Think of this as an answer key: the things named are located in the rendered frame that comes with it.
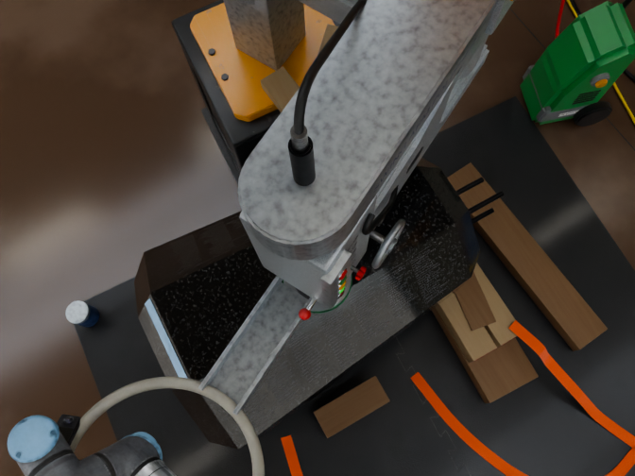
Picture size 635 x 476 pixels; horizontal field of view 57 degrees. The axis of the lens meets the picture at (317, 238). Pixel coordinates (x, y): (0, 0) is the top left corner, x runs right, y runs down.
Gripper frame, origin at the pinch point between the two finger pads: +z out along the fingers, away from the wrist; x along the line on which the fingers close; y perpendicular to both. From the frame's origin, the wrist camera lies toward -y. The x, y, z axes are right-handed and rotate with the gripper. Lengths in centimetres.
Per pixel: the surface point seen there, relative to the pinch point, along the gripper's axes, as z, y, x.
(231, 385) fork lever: -7.0, -23.2, 36.8
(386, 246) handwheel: -43, -49, 70
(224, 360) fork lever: -10.6, -28.5, 33.9
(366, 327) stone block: 14, -56, 79
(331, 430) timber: 78, -42, 80
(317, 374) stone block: 26, -43, 65
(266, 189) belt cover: -77, -33, 38
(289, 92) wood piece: -20, -127, 43
